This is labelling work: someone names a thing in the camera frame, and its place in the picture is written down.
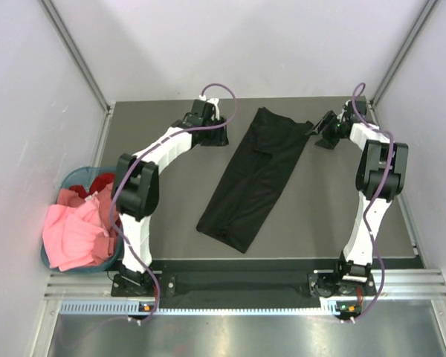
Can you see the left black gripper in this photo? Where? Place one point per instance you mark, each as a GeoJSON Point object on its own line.
{"type": "Point", "coordinates": [219, 140]}

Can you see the grey slotted cable duct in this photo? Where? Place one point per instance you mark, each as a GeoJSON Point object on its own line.
{"type": "Point", "coordinates": [141, 308]}

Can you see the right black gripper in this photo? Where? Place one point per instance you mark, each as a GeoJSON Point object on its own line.
{"type": "Point", "coordinates": [327, 141]}

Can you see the red t shirt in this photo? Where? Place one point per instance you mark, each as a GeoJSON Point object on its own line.
{"type": "Point", "coordinates": [101, 182]}

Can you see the pink t shirt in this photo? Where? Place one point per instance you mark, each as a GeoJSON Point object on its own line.
{"type": "Point", "coordinates": [78, 233]}

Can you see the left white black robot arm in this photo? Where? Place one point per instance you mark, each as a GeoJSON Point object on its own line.
{"type": "Point", "coordinates": [136, 190]}

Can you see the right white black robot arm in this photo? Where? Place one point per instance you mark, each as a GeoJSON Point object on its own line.
{"type": "Point", "coordinates": [379, 179]}

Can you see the teal plastic basket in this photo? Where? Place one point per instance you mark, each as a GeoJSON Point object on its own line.
{"type": "Point", "coordinates": [85, 177]}

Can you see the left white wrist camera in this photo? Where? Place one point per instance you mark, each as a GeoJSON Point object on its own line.
{"type": "Point", "coordinates": [213, 101]}

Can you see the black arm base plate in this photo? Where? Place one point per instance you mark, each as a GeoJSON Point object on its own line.
{"type": "Point", "coordinates": [238, 283]}

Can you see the black t shirt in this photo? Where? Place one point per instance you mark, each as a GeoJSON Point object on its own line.
{"type": "Point", "coordinates": [254, 179]}

